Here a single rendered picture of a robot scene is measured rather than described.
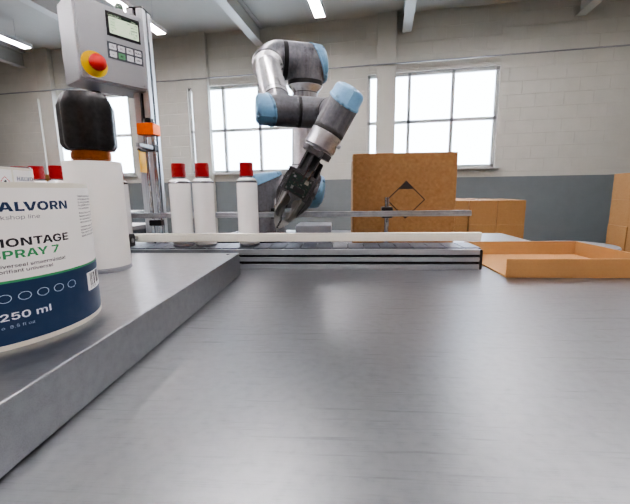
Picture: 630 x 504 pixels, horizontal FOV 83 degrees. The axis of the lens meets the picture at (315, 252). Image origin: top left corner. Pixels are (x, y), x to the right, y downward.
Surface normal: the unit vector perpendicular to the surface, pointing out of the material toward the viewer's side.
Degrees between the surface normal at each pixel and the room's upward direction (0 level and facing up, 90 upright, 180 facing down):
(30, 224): 90
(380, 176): 90
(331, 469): 0
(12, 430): 90
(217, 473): 0
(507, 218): 90
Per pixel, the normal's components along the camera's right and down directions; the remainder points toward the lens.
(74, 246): 1.00, 0.00
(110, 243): 0.71, 0.11
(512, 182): -0.19, 0.17
